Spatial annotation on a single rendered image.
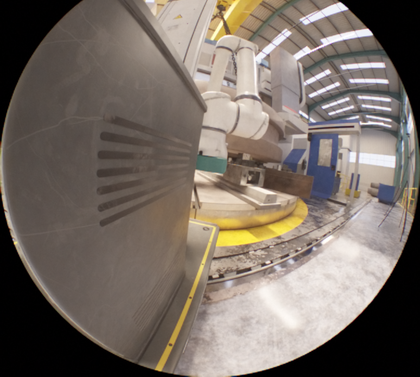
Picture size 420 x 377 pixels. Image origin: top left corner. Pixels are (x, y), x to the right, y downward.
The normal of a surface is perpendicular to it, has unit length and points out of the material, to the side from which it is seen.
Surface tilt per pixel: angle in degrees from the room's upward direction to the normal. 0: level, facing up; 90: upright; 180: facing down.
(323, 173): 90
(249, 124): 114
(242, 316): 0
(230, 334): 0
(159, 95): 90
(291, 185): 90
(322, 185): 90
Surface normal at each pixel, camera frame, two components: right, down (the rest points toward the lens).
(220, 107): 0.25, 0.10
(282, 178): -0.71, -0.06
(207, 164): -0.17, 0.04
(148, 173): 0.98, 0.15
